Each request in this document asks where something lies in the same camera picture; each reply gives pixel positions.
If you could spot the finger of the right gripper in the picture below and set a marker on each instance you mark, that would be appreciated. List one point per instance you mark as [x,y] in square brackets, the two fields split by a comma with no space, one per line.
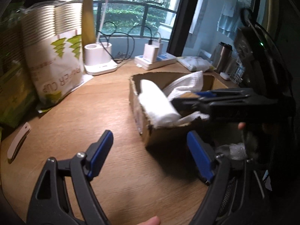
[215,107]
[226,93]

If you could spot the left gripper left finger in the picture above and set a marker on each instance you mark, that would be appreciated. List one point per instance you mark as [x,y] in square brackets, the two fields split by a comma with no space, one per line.
[50,202]

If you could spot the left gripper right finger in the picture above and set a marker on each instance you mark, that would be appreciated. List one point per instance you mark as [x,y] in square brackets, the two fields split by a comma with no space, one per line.
[225,177]

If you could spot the white towel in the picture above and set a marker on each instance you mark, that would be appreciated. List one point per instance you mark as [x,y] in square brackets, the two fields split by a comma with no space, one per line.
[171,100]

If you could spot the white earbud case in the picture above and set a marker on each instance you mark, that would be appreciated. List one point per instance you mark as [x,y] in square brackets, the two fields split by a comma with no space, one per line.
[224,76]

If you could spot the clear water bottle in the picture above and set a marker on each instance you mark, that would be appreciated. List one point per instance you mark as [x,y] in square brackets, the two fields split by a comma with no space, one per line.
[237,73]

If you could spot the clear plastic wrap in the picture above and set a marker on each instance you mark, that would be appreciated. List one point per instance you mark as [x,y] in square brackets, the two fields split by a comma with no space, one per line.
[235,152]

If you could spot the steel travel mug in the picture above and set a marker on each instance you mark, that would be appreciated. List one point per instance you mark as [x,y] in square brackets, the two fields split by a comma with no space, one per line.
[221,56]

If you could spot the white wipes pack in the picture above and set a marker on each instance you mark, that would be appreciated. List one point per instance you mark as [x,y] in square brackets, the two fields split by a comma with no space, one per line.
[194,63]

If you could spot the open cardboard box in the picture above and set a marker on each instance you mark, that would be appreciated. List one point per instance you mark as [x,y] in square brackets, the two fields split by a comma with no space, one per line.
[151,135]

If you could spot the white power strip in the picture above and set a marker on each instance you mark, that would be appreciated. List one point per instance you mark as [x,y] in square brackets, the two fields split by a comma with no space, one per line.
[161,61]

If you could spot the large white charger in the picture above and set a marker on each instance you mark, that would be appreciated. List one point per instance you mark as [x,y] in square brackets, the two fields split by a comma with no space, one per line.
[150,53]

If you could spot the small white charger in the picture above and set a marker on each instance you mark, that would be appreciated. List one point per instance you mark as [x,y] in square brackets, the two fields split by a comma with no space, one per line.
[159,44]

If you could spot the pink folding knife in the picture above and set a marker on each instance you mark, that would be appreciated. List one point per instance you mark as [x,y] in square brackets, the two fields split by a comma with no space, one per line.
[17,142]

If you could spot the hanging blue towel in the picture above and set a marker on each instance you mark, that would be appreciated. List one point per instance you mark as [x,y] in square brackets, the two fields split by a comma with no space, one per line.
[230,18]

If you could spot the white desk lamp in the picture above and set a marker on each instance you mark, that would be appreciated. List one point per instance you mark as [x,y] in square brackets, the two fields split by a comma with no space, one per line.
[98,59]

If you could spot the black balcony railing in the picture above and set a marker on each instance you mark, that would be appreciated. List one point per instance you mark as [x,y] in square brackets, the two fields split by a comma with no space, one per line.
[141,20]

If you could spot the green plastic bag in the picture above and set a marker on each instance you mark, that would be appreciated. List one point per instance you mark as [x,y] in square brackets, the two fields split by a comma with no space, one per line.
[18,94]

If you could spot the paper cup package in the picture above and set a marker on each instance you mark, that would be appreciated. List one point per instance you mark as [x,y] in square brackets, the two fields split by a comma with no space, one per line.
[52,38]

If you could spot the brown curtain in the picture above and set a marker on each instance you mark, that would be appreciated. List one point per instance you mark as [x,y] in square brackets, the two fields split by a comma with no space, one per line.
[88,27]

